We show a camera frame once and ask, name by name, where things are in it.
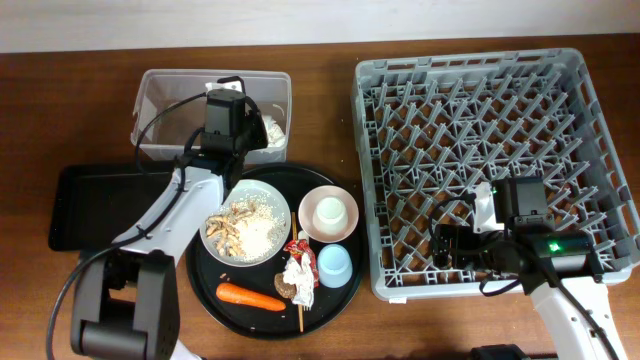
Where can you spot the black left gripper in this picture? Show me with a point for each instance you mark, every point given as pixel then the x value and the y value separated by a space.
pixel 256 123

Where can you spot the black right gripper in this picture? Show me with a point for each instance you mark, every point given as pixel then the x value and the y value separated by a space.
pixel 462 236

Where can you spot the red snack wrapper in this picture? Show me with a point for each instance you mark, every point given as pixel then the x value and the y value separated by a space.
pixel 300 247

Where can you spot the pink plastic bowl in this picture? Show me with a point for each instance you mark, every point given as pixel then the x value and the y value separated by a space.
pixel 309 203

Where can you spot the white plastic cup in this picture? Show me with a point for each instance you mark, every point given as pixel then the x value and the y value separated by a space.
pixel 330 215

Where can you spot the light blue plastic cup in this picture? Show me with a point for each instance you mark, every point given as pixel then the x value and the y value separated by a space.
pixel 334 266

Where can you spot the white napkin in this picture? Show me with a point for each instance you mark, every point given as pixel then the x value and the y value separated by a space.
pixel 292 275

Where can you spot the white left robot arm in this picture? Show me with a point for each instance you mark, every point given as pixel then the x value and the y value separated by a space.
pixel 125 296

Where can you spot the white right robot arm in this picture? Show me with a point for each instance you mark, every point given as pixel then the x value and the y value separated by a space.
pixel 559 271

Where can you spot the grey plastic dishwasher rack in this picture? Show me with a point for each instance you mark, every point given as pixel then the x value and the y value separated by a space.
pixel 428 129

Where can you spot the crumpled white tissue in bin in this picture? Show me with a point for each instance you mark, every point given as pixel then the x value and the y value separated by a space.
pixel 275 136

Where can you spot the grey bowl with food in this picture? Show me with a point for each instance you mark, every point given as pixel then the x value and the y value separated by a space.
pixel 251 226

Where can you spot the round black tray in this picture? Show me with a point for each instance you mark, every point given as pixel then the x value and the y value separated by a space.
pixel 293 181

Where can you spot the orange carrot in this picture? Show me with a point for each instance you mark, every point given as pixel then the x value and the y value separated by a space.
pixel 234 294

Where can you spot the rectangular black tray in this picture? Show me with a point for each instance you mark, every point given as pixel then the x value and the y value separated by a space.
pixel 95 203

